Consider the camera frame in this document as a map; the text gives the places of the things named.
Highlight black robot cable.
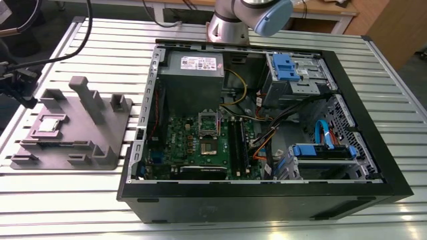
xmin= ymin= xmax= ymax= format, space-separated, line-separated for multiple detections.
xmin=4 ymin=0 xmax=93 ymax=70

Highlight wooden cabinet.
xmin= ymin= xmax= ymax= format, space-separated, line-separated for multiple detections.
xmin=344 ymin=0 xmax=427 ymax=72

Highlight black RAM slot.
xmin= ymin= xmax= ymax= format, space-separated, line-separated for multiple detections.
xmin=228 ymin=118 xmax=244 ymax=177
xmin=236 ymin=118 xmax=252 ymax=175

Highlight orange wire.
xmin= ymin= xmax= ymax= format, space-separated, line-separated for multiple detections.
xmin=252 ymin=134 xmax=277 ymax=161

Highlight white label sticker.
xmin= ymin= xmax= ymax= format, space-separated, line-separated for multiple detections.
xmin=178 ymin=56 xmax=218 ymax=72

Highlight black office chair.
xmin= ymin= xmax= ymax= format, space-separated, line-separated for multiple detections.
xmin=0 ymin=0 xmax=46 ymax=58

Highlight silver drive cage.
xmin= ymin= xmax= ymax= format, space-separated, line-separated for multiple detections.
xmin=261 ymin=52 xmax=337 ymax=108

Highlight black graphics card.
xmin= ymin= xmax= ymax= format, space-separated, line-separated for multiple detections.
xmin=170 ymin=164 xmax=228 ymax=180

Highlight blue flat wire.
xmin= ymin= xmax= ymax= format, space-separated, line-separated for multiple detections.
xmin=313 ymin=119 xmax=339 ymax=150

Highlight black disk in blue carrier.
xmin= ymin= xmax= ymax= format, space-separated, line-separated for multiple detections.
xmin=290 ymin=143 xmax=357 ymax=161

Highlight wooden desk white legs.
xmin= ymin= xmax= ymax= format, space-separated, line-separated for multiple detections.
xmin=290 ymin=0 xmax=360 ymax=35

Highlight black wire bundle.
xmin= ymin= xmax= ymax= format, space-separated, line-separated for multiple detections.
xmin=248 ymin=92 xmax=336 ymax=148

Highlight blue plastic drive carrier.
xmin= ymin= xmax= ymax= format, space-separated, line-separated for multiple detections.
xmin=270 ymin=53 xmax=301 ymax=82

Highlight grey power supply box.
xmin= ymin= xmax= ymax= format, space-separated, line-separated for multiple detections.
xmin=156 ymin=51 xmax=225 ymax=117

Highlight yellow wire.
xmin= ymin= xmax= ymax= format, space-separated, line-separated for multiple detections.
xmin=220 ymin=68 xmax=248 ymax=108

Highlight thin red wire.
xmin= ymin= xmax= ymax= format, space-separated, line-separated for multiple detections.
xmin=148 ymin=83 xmax=166 ymax=138

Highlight silver disk bay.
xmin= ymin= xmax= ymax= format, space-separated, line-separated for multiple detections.
xmin=276 ymin=143 xmax=381 ymax=181

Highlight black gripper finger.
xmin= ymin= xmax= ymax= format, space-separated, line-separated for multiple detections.
xmin=14 ymin=92 xmax=37 ymax=110

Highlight CPU socket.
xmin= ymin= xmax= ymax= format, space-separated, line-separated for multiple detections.
xmin=198 ymin=138 xmax=220 ymax=156

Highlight black PC case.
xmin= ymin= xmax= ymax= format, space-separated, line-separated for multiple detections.
xmin=114 ymin=37 xmax=415 ymax=224

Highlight silver square CPU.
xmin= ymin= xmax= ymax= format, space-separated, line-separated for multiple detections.
xmin=37 ymin=117 xmax=61 ymax=133

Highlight green motherboard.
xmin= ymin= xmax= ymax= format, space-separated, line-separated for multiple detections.
xmin=145 ymin=113 xmax=264 ymax=181

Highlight grey plastic parts rack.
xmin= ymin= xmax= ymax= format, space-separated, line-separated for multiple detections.
xmin=8 ymin=76 xmax=134 ymax=171

